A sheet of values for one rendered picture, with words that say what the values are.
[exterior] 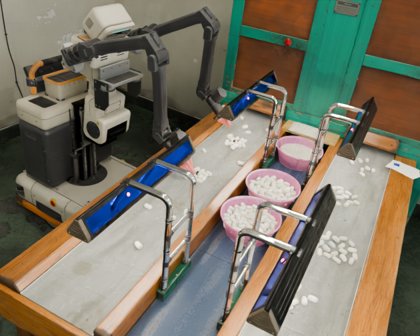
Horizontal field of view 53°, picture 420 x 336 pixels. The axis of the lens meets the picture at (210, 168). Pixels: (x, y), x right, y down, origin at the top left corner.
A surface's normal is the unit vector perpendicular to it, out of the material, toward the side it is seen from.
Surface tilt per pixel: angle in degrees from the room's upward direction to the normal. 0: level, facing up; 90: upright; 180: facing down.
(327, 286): 0
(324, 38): 90
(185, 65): 90
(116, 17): 42
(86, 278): 0
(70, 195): 0
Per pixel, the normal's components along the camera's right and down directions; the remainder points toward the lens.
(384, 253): 0.11, -0.84
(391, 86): -0.46, 0.44
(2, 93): 0.84, 0.36
